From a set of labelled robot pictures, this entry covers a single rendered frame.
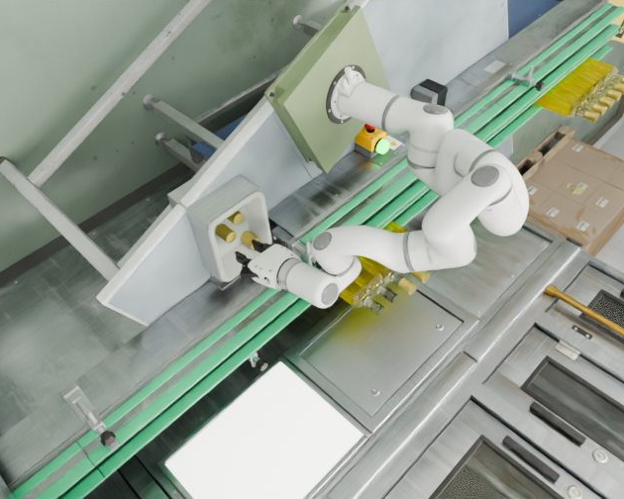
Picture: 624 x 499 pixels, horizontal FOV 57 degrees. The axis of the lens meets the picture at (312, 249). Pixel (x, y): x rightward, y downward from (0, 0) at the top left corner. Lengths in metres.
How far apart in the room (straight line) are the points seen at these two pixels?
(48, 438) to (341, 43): 1.15
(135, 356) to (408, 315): 0.77
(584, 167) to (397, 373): 4.55
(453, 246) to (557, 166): 4.81
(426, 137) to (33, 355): 1.29
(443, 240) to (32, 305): 1.38
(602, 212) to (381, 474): 4.34
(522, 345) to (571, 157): 4.36
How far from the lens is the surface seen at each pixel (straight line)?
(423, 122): 1.36
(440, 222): 1.10
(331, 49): 1.45
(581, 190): 5.71
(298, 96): 1.41
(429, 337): 1.69
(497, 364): 1.71
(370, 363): 1.63
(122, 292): 1.45
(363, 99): 1.46
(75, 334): 1.91
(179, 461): 1.57
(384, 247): 1.18
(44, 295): 2.05
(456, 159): 1.29
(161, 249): 1.44
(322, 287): 1.21
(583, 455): 1.67
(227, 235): 1.46
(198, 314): 1.55
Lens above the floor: 1.70
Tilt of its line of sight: 30 degrees down
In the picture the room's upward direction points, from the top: 126 degrees clockwise
